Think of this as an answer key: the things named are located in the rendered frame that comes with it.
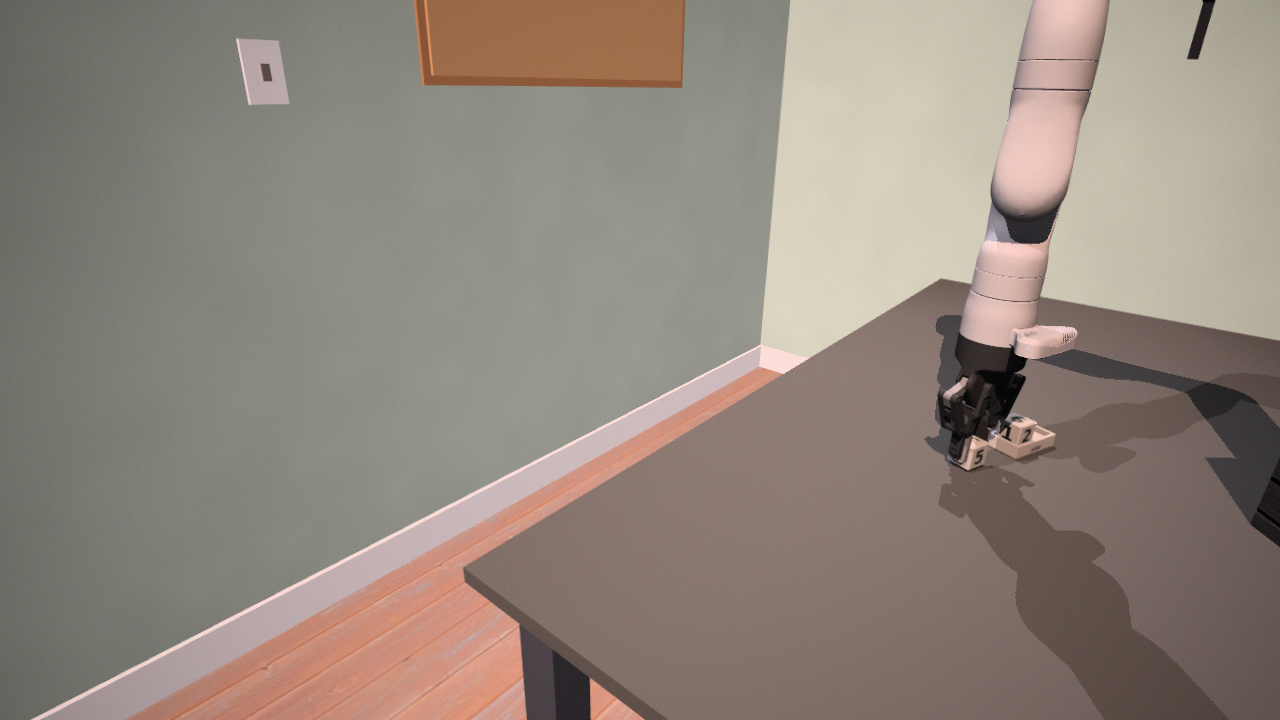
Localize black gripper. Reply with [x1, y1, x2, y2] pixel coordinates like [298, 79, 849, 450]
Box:
[937, 332, 1027, 462]

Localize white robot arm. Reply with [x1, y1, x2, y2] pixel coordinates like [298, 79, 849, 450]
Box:
[959, 0, 1110, 359]

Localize cream rectangular tray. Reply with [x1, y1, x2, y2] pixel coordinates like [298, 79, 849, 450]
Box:
[989, 425, 1056, 459]

